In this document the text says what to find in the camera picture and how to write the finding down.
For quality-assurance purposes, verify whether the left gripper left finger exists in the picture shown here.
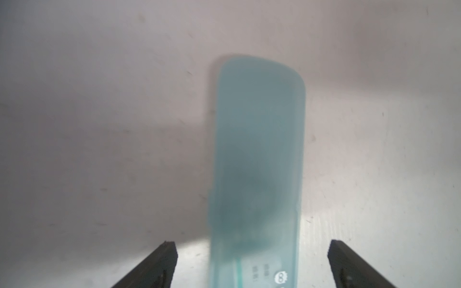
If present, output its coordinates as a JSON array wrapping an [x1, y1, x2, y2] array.
[[112, 241, 178, 288]]

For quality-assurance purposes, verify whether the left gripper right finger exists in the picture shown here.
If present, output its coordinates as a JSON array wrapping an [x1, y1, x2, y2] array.
[[327, 240, 396, 288]]

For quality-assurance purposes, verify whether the teal pencil case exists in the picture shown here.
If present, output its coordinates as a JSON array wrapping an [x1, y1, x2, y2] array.
[[209, 56, 306, 288]]

